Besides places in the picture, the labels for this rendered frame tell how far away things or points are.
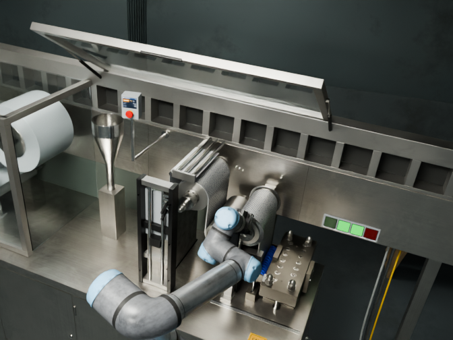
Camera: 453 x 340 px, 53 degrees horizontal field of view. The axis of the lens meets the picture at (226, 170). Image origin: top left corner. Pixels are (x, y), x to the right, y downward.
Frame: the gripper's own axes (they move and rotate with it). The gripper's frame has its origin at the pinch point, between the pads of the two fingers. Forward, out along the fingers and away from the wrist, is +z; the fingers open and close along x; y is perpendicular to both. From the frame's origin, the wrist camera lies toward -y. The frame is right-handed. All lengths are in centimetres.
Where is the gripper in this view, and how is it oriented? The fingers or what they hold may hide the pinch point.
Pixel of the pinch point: (244, 232)
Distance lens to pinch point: 180.4
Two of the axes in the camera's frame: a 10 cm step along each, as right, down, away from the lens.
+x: -9.3, -2.5, 2.8
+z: 2.3, 2.1, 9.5
